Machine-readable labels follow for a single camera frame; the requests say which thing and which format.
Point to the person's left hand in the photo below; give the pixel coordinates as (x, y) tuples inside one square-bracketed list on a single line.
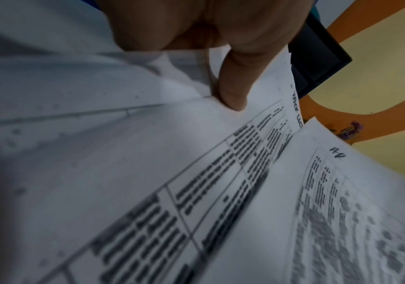
[(202, 25)]

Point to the printed table paper sheet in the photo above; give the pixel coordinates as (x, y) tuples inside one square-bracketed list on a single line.
[(146, 172)]

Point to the curled white paper sheet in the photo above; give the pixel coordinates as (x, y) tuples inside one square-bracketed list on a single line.
[(47, 69)]

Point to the black tray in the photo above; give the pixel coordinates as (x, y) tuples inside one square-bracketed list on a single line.
[(323, 58)]

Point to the paper sheet with handwritten mark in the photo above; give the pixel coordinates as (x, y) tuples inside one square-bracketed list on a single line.
[(332, 199)]

